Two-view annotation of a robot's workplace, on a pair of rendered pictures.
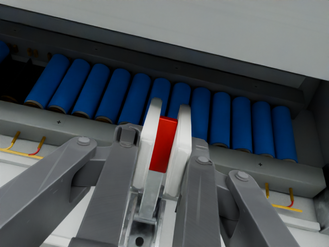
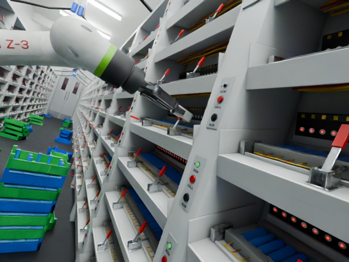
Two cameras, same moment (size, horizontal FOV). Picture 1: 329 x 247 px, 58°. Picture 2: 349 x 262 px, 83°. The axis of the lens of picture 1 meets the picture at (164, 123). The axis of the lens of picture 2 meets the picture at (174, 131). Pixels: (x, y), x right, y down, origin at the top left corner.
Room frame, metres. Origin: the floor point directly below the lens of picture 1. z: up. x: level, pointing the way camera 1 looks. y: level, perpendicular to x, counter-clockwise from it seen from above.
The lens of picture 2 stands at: (-0.14, -0.57, 0.93)
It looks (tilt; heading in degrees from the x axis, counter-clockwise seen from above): 2 degrees up; 63
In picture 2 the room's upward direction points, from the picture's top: 19 degrees clockwise
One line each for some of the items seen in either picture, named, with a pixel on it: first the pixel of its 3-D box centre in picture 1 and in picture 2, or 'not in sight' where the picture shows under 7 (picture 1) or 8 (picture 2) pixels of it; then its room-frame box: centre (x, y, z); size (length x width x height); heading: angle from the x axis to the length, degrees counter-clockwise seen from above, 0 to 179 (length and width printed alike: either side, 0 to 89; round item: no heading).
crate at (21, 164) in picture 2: not in sight; (40, 160); (-0.23, 0.85, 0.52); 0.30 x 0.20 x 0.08; 10
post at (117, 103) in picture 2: not in sight; (116, 123); (0.19, 1.19, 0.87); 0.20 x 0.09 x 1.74; 1
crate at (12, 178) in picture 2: not in sight; (35, 172); (-0.23, 0.85, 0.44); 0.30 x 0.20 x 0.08; 10
